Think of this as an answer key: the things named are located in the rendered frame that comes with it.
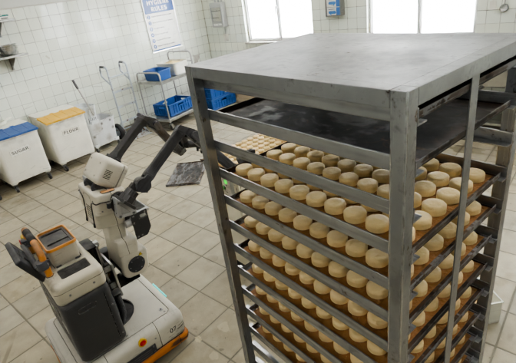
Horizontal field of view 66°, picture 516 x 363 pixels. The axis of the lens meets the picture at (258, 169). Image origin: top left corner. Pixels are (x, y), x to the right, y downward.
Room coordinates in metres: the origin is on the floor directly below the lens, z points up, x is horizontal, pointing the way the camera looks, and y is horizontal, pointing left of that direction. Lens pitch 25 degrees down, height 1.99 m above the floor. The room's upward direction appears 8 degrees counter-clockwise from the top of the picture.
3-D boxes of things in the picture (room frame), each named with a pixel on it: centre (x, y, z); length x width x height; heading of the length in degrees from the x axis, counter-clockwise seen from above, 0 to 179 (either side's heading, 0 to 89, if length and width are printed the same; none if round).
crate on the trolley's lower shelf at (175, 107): (6.69, 1.27, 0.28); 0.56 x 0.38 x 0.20; 145
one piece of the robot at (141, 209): (2.06, 0.79, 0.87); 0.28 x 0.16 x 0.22; 39
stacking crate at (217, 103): (7.33, 0.57, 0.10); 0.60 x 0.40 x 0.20; 134
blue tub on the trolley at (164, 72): (6.51, 1.37, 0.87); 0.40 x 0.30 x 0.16; 50
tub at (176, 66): (6.83, 1.16, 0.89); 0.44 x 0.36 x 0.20; 55
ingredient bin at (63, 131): (5.42, 2.62, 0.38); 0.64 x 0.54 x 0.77; 44
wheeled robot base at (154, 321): (1.88, 1.02, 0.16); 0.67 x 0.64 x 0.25; 129
